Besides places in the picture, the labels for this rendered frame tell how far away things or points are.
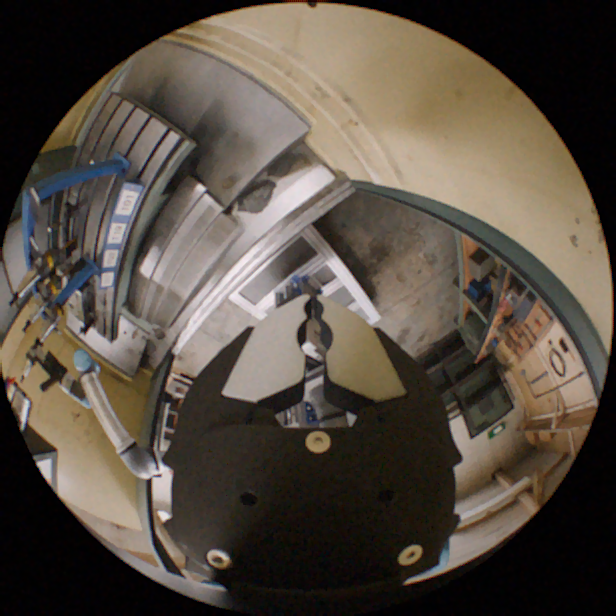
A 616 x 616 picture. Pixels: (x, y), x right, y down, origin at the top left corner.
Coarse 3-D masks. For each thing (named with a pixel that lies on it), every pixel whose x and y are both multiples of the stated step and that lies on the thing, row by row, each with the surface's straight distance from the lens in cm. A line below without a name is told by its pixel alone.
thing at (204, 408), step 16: (240, 336) 8; (224, 352) 8; (240, 352) 7; (208, 368) 7; (224, 368) 7; (192, 384) 7; (208, 384) 7; (224, 384) 7; (192, 400) 7; (208, 400) 6; (224, 400) 6; (192, 416) 6; (208, 416) 6; (224, 416) 6; (240, 416) 6; (176, 432) 6; (192, 432) 6; (176, 448) 6
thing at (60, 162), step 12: (48, 156) 144; (60, 156) 142; (72, 156) 141; (36, 168) 134; (48, 168) 128; (60, 168) 126; (36, 180) 118; (60, 192) 126; (60, 204) 131; (12, 216) 118; (60, 216) 136; (48, 240) 142; (24, 300) 152; (12, 324) 153; (0, 336) 150; (0, 348) 154
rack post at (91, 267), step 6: (90, 264) 92; (84, 270) 90; (90, 270) 90; (96, 270) 91; (78, 276) 89; (84, 276) 88; (72, 282) 87; (78, 282) 87; (66, 288) 86; (72, 288) 85; (60, 294) 85; (66, 294) 84; (72, 294) 87; (54, 300) 84; (60, 300) 83
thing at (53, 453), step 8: (24, 432) 94; (32, 432) 103; (32, 440) 92; (40, 440) 100; (32, 448) 84; (40, 448) 90; (48, 448) 97; (56, 448) 104; (40, 456) 85; (48, 456) 93; (56, 456) 103; (56, 464) 105; (56, 472) 107; (56, 480) 108; (56, 488) 109
